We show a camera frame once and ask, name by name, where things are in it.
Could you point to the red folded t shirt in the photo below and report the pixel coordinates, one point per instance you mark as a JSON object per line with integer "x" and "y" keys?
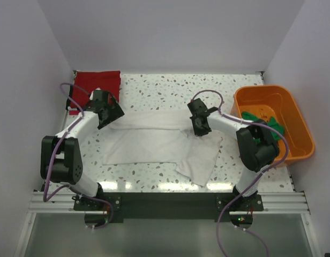
{"x": 89, "y": 81}

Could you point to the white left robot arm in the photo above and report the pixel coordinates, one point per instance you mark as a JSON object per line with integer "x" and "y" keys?
{"x": 61, "y": 159}

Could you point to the orange plastic basket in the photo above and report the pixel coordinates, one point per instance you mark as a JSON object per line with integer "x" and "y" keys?
{"x": 268, "y": 101}

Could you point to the aluminium frame rail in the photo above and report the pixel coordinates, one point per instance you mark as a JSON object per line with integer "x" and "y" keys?
{"x": 273, "y": 203}

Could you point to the green t shirt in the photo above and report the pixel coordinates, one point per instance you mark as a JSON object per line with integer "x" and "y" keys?
{"x": 272, "y": 122}

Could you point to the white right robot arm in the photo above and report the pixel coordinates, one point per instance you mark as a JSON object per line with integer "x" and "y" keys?
{"x": 257, "y": 147}

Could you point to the white t shirt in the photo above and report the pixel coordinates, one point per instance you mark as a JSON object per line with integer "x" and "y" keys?
{"x": 162, "y": 136}

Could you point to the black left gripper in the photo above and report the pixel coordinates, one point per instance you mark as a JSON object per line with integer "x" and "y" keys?
{"x": 115, "y": 112}

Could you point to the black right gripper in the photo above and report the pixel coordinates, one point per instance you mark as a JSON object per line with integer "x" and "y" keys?
{"x": 197, "y": 132}

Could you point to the pink folded t shirt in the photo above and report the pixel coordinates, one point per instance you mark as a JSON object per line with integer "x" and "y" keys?
{"x": 74, "y": 112}

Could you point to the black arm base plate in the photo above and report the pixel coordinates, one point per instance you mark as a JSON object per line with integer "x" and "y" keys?
{"x": 159, "y": 206}

